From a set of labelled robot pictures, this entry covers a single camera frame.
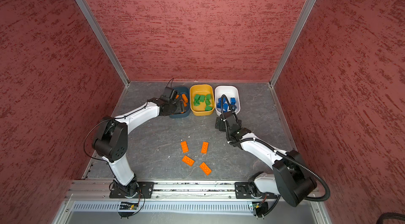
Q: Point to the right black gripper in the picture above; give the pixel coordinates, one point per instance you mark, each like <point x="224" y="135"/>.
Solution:
<point x="219" y="121"/>

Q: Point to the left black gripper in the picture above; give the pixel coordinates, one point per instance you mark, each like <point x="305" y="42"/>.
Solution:
<point x="180" y="108"/>

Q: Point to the dark teal plastic bin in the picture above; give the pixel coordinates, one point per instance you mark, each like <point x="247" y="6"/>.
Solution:
<point x="183" y="90"/>

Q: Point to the blue lego small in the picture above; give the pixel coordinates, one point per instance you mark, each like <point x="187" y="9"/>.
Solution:
<point x="233" y="100"/>

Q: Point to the white plastic bin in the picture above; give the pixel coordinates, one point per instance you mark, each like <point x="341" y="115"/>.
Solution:
<point x="226" y="92"/>

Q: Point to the yellow plastic bin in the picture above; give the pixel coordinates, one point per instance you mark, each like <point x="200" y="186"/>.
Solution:
<point x="201" y="89"/>

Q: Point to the orange lego pair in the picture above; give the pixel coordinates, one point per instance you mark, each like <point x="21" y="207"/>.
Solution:
<point x="204" y="147"/>

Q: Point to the orange lego large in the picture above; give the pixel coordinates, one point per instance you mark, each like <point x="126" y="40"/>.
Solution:
<point x="184" y="147"/>

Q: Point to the orange lego bottom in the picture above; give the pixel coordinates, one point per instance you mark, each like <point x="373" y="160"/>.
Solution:
<point x="205" y="168"/>

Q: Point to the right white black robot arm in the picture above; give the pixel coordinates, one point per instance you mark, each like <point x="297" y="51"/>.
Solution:
<point x="291" y="179"/>

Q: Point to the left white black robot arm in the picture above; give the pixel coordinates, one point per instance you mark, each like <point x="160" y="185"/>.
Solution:
<point x="111" y="140"/>

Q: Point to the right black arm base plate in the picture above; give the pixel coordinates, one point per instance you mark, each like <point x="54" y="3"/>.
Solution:
<point x="247" y="190"/>

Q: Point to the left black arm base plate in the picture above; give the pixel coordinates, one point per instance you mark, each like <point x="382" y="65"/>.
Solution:
<point x="132" y="190"/>

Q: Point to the right circuit board with wires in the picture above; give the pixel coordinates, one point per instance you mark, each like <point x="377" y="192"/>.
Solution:
<point x="259" y="209"/>

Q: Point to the circuit board with wires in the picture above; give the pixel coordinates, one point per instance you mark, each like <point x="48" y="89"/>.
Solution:
<point x="259" y="209"/>
<point x="127" y="209"/>

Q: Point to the left circuit board with wires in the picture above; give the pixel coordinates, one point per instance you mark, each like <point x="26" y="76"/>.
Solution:
<point x="127" y="209"/>

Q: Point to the aluminium front rail frame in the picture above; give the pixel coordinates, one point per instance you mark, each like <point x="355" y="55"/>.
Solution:
<point x="173" y="196"/>

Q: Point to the left aluminium corner post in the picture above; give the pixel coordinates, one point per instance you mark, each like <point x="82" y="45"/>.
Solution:
<point x="91" y="19"/>

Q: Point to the aluminium corner post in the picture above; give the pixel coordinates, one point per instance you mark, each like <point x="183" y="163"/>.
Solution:
<point x="300" y="23"/>
<point x="91" y="19"/>

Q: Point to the right aluminium corner post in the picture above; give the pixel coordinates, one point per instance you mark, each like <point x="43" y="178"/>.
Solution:
<point x="300" y="23"/>

